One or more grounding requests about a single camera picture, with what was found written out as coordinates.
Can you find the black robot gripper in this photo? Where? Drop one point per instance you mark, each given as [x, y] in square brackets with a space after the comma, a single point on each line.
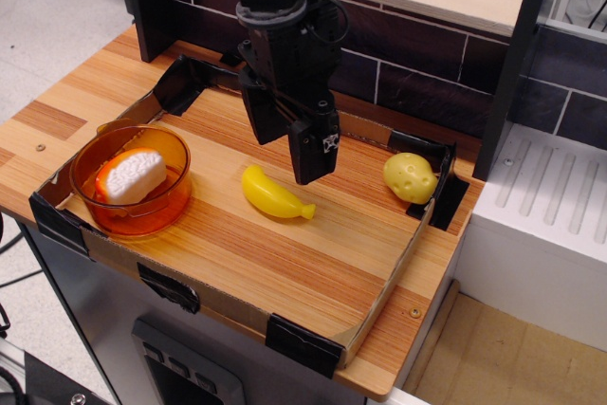
[291, 54]

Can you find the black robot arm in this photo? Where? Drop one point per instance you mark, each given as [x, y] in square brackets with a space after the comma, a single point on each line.
[291, 53]

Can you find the orange transparent plastic pot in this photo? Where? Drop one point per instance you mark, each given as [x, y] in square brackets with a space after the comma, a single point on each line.
[161, 207]

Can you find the taped cardboard fence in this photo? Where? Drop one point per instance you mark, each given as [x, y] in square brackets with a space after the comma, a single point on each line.
[342, 292]

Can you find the yellow toy banana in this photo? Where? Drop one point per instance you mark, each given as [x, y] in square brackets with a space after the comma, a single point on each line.
[271, 198]

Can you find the yellow toy potato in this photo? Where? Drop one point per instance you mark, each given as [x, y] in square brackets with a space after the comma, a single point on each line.
[410, 177]

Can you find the white toy sink drainboard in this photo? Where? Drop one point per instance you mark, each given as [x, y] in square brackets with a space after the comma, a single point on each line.
[535, 246]

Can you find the grey toy oven panel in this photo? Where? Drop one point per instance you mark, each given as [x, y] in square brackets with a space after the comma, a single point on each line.
[180, 375]

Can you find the dark grey right post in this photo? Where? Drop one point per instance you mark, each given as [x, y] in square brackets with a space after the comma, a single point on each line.
[519, 59]

